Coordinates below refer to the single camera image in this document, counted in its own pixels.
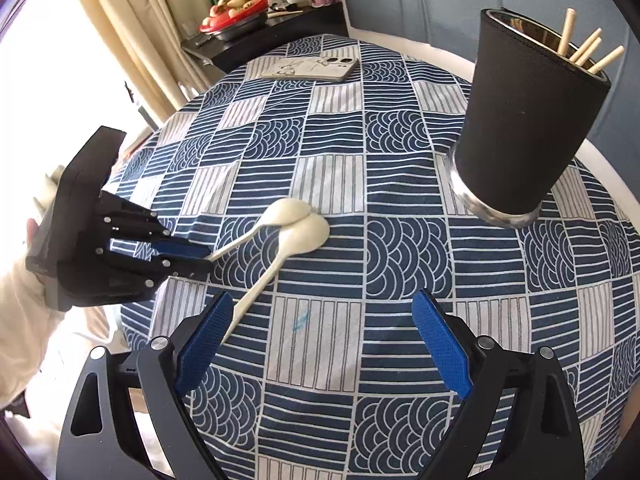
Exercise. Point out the black side table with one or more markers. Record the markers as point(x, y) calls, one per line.
point(280, 35)

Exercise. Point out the white ceramic spoon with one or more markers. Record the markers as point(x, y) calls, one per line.
point(285, 211)
point(305, 235)

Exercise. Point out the wooden stick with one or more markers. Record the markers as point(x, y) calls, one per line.
point(285, 13)

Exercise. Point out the smartphone with printed case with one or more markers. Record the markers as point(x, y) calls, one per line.
point(310, 68)

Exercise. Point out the black cylindrical utensil holder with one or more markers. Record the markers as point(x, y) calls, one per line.
point(530, 125)

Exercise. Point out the person's left hand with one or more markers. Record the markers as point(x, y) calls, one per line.
point(50, 187)

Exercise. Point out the person's left forearm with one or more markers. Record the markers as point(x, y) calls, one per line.
point(40, 340)

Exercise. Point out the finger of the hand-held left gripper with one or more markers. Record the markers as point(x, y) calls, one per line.
point(170, 247)
point(165, 266)

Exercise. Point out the blue white patterned tablecloth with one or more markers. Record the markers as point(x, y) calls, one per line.
point(380, 260)

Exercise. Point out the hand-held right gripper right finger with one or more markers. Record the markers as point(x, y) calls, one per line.
point(442, 345)

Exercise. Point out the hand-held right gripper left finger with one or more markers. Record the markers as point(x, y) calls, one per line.
point(202, 345)

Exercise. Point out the red fruit bowl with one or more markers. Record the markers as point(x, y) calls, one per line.
point(235, 15)

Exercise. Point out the beige curtain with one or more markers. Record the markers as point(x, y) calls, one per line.
point(145, 35)

